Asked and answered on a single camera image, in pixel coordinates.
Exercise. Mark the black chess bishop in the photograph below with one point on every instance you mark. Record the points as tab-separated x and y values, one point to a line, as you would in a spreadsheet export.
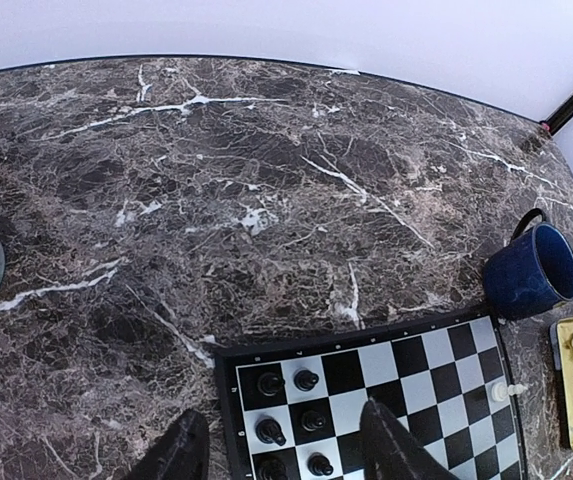
272	469

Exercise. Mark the black chess rook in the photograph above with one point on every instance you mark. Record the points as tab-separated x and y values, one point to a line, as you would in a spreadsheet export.
270	384

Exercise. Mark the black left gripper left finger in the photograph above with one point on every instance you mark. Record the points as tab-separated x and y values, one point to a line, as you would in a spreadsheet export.
182	452

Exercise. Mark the black and white chessboard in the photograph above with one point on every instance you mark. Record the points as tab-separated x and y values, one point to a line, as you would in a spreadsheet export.
291	410

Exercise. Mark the black chess pawn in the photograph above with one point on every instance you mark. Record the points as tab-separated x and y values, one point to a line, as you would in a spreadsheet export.
312	420
319	465
306	380

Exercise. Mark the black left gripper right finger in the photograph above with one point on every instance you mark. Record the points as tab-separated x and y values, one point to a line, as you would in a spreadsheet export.
390	451

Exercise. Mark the dark blue enamel mug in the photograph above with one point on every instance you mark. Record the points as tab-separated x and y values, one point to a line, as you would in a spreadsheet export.
533	273

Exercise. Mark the black chess knight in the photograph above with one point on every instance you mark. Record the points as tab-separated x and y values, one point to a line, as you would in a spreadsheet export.
269	431

